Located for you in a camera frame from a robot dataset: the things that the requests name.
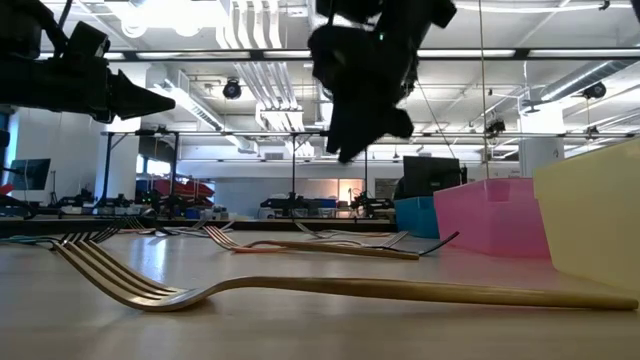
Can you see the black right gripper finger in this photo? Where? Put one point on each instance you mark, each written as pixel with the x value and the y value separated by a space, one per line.
pixel 399 124
pixel 352 135

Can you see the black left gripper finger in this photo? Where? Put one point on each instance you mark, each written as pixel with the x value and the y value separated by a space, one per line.
pixel 135 102

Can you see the gold fork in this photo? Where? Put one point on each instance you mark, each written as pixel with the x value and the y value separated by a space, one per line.
pixel 325 248
pixel 400 290

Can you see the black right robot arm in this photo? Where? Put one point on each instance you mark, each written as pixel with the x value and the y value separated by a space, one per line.
pixel 350 7

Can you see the black distant robot arm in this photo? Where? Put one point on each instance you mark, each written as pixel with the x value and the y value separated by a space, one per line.
pixel 295 202
pixel 370 202

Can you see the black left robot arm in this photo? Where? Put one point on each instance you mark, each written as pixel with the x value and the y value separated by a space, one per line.
pixel 20 25

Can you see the large black monitor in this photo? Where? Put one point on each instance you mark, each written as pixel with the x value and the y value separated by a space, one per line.
pixel 430 175

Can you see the small dark monitor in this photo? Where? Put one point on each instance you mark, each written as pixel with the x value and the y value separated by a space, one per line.
pixel 30 174

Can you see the blue plastic bin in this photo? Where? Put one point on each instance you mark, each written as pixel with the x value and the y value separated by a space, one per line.
pixel 417 217

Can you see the red storage bin shelf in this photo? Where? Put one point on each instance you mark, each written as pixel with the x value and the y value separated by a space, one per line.
pixel 185 190

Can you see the white ceiling pipes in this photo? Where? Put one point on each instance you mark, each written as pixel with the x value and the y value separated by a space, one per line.
pixel 260 75

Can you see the pink plastic bin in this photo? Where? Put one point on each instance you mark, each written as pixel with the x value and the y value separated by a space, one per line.
pixel 490 220

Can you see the yellow plastic bin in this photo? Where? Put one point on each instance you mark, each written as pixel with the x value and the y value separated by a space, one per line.
pixel 595 220

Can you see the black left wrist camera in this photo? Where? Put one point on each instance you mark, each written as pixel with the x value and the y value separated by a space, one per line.
pixel 87 42

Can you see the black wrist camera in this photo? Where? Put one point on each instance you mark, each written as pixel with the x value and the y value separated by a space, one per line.
pixel 444 12
pixel 87 42

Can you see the black neighbouring station frame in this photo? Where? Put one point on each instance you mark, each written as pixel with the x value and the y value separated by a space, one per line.
pixel 293 165

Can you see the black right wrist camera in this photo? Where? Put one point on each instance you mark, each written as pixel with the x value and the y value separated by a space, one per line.
pixel 444 12

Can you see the black aluminium table frame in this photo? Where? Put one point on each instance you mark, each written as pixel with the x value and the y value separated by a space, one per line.
pixel 300 226

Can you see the slanted silver ventilation duct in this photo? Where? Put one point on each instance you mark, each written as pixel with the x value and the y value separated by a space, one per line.
pixel 580 80

